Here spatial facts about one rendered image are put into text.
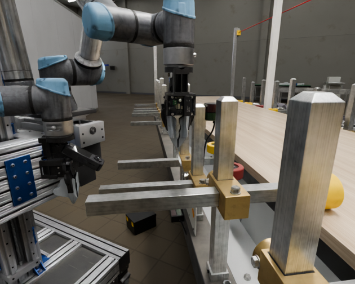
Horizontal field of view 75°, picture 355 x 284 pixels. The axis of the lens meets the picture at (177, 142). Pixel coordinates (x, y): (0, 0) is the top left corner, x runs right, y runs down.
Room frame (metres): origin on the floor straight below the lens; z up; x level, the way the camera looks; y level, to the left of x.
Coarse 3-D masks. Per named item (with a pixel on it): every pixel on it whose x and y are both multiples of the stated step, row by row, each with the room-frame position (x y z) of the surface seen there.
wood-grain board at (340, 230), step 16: (208, 96) 3.37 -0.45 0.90; (240, 112) 1.88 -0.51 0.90; (256, 112) 1.88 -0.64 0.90; (272, 112) 1.88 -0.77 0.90; (208, 128) 1.28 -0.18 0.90; (240, 128) 1.28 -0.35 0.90; (256, 128) 1.28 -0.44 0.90; (272, 128) 1.28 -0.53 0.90; (240, 144) 0.97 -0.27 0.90; (256, 144) 0.97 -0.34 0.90; (272, 144) 0.97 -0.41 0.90; (352, 144) 0.97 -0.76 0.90; (240, 160) 0.80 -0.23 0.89; (256, 160) 0.77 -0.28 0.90; (272, 160) 0.77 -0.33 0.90; (336, 160) 0.77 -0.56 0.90; (352, 160) 0.77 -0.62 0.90; (256, 176) 0.67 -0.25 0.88; (272, 176) 0.63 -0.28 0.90; (352, 176) 0.63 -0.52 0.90; (352, 192) 0.54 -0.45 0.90; (336, 208) 0.46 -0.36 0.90; (352, 208) 0.46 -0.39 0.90; (336, 224) 0.40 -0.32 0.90; (352, 224) 0.40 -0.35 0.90; (336, 240) 0.36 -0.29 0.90; (352, 240) 0.36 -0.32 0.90; (352, 256) 0.33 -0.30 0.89
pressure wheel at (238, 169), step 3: (234, 162) 0.73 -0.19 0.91; (234, 165) 0.71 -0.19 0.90; (237, 165) 0.71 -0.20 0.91; (240, 165) 0.71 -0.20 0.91; (234, 168) 0.68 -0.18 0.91; (237, 168) 0.68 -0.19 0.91; (240, 168) 0.68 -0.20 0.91; (243, 168) 0.68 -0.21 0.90; (234, 171) 0.66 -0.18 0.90; (237, 171) 0.66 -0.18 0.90; (240, 171) 0.67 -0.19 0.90; (234, 174) 0.66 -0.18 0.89; (237, 174) 0.66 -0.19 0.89; (240, 174) 0.67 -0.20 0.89; (234, 177) 0.66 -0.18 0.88; (237, 177) 0.66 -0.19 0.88; (240, 177) 0.67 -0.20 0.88
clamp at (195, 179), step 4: (188, 172) 0.74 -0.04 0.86; (192, 176) 0.70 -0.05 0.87; (196, 176) 0.70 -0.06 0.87; (200, 176) 0.70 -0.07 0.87; (204, 176) 0.70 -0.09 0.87; (192, 180) 0.68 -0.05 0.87; (196, 180) 0.67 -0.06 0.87; (196, 184) 0.64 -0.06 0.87; (200, 184) 0.64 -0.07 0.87; (204, 184) 0.64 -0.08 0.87
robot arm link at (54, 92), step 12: (36, 84) 0.60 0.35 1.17; (48, 84) 0.59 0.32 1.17; (60, 84) 0.61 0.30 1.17; (36, 96) 0.58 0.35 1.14; (48, 96) 0.59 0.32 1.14; (60, 96) 0.60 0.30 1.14; (36, 108) 0.58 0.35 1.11; (48, 108) 0.59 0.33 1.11; (60, 108) 0.60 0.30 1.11; (48, 120) 0.59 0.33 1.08; (60, 120) 0.60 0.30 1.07
